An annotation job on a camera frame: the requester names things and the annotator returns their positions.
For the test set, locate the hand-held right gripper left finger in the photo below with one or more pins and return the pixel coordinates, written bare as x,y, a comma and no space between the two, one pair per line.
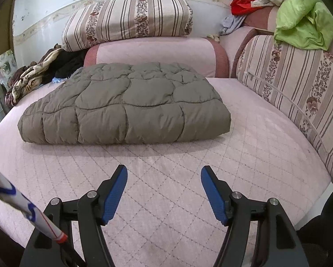
115,194

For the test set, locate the pink quilted sofa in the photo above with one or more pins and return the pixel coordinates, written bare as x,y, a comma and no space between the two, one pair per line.
166,155

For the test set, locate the floral printed board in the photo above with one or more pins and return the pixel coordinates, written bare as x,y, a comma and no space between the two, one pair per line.
3,66

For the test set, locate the brown floral blanket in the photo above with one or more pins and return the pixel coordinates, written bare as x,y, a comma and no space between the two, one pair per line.
30,75

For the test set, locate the dark cloth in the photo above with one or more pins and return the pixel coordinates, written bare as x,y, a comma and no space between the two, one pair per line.
328,228

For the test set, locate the light grey cloth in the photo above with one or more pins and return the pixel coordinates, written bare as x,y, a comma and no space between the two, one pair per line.
230,23

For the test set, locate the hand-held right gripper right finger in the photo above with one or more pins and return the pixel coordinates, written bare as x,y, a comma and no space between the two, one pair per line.
212,194

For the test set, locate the red cloth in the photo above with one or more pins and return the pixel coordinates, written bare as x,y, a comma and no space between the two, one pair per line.
240,7

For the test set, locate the green cloth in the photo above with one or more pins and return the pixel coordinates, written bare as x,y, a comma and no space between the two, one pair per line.
302,22

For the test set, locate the white rod with red tip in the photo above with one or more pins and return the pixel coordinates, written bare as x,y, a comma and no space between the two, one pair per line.
21,200

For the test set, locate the small patterned cloth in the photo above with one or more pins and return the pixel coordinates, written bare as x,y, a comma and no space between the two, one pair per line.
213,38

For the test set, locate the black cloth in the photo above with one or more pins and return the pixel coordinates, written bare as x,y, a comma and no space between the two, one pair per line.
69,64

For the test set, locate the clear plastic bag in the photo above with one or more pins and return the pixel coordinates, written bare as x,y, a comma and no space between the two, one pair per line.
56,80

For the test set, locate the striped floral cushion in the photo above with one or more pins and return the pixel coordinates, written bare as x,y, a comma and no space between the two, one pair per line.
122,19
289,78

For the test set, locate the olive quilted blanket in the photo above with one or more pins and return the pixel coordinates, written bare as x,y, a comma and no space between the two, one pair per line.
122,108

